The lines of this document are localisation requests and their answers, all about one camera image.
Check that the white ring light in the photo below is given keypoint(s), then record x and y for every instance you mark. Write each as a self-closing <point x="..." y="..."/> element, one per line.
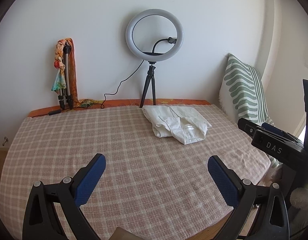
<point x="154" y="35"/>

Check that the black mini tripod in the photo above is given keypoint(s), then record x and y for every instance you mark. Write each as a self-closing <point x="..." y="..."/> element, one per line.
<point x="150" y="79"/>

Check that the colourful braided scarf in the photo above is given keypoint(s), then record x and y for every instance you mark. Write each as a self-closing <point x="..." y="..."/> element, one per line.
<point x="60" y="78"/>

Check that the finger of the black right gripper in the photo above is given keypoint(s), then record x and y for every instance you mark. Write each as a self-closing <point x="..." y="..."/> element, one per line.
<point x="248" y="127"/>
<point x="280" y="132"/>

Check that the white long-sleeved shirt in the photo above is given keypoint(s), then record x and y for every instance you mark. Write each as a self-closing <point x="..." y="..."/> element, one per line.
<point x="185" y="124"/>

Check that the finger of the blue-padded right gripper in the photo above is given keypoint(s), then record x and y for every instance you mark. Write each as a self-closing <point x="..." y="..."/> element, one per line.
<point x="236" y="194"/>

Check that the pink checked bed cover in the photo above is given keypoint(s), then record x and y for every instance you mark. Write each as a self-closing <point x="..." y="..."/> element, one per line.
<point x="156" y="188"/>

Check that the grey knit gloved hand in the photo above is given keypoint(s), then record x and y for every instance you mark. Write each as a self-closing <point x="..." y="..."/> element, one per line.
<point x="299" y="198"/>

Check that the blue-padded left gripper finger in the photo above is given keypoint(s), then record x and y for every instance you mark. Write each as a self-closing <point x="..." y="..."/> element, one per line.
<point x="75" y="191"/>

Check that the green white striped pillow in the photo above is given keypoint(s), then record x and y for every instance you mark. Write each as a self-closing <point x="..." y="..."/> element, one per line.
<point x="242" y="94"/>

